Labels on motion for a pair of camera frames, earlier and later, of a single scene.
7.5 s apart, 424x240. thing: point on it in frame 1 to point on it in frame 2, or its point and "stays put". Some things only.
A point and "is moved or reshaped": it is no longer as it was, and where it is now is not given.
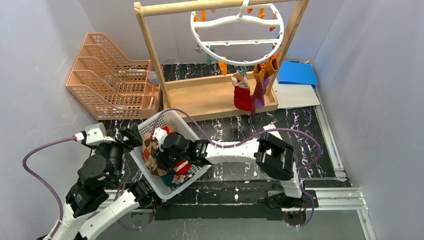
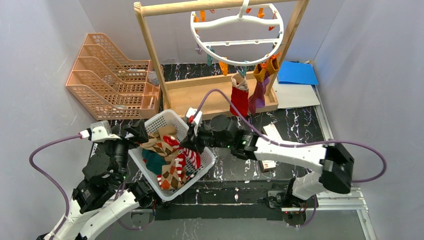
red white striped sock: x=182 y=167 is moved or reshaped
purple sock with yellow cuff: x=262 y=79 stays put
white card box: x=271 y=126 stays put
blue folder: x=295 y=72 stays put
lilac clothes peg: x=198 y=49 stays put
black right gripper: x=162 y=156 to x=195 y=136
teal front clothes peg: x=244 y=71 stays put
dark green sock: x=166 y=180 to x=154 y=161
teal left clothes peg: x=209 y=58 stays put
